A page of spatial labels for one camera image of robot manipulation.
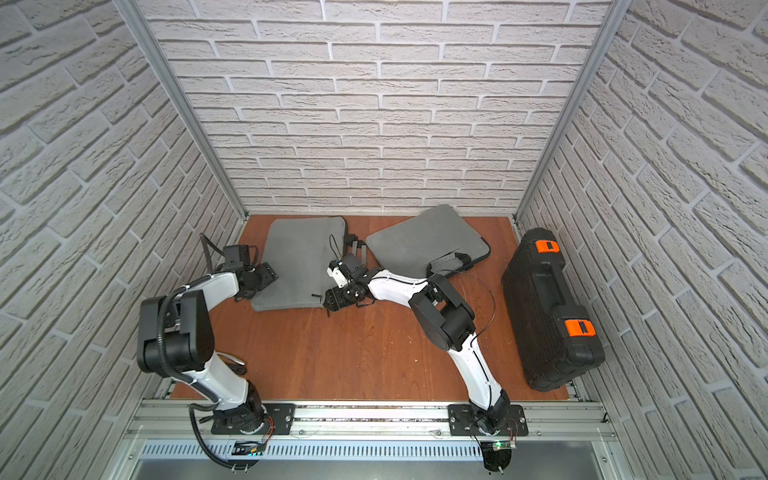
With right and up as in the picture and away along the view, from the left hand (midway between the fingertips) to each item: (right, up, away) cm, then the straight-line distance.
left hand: (271, 272), depth 97 cm
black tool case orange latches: (+77, -11, -34) cm, 84 cm away
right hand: (+23, -9, -3) cm, 25 cm away
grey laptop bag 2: (+47, +8, +9) cm, 49 cm away
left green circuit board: (+5, -41, -25) cm, 49 cm away
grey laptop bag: (+6, +7, +12) cm, 15 cm away
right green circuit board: (+67, -40, -26) cm, 82 cm away
